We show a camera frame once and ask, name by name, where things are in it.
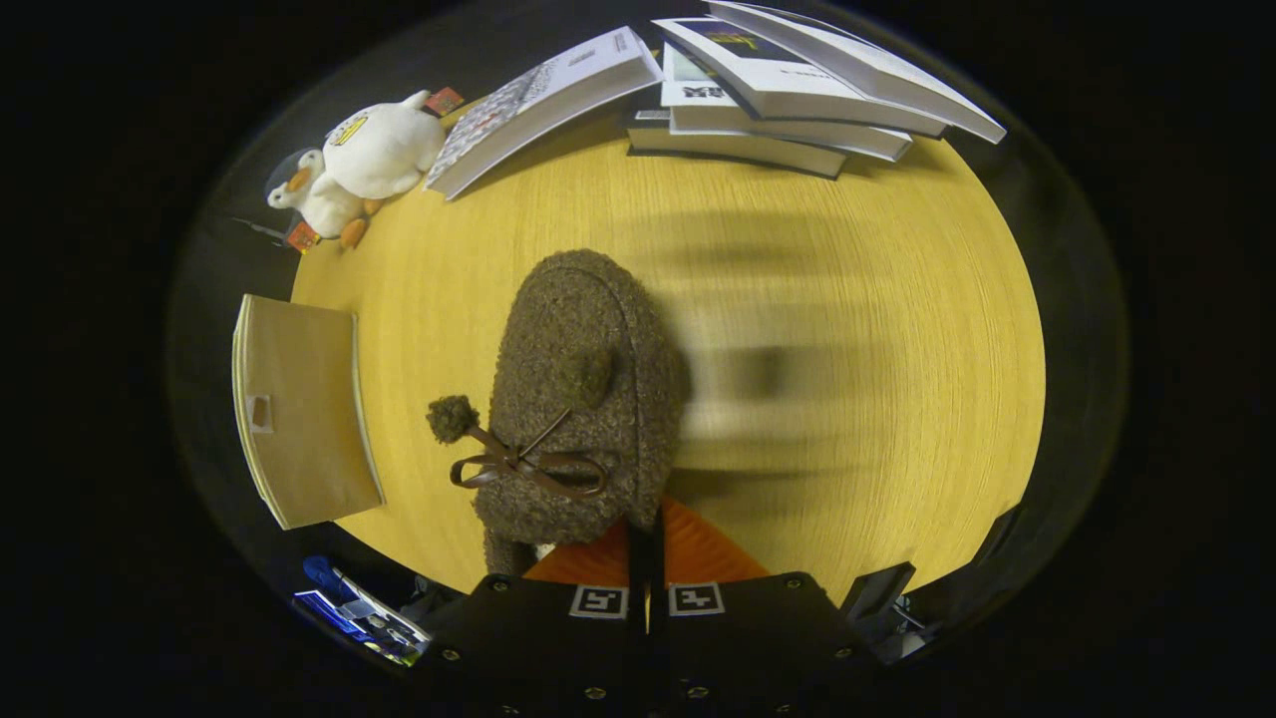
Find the grey and white penguin plush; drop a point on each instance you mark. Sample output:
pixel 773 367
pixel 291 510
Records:
pixel 324 204

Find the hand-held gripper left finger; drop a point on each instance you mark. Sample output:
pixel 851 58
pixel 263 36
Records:
pixel 538 638

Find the cream fabric storage box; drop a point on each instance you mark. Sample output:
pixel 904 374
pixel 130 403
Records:
pixel 299 449

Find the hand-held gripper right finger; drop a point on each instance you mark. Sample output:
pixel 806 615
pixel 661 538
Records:
pixel 758 638

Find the plain white book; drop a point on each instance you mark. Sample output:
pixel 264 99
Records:
pixel 877 70

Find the white book with black print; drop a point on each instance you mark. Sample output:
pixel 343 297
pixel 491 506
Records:
pixel 778 130

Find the white duck plush toy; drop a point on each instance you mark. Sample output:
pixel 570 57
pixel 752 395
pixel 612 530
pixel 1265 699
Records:
pixel 384 150

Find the grey patterned book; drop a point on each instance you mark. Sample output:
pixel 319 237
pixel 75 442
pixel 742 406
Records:
pixel 558 95

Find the brown fuzzy shoe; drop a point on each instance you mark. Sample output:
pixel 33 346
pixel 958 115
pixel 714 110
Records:
pixel 578 349

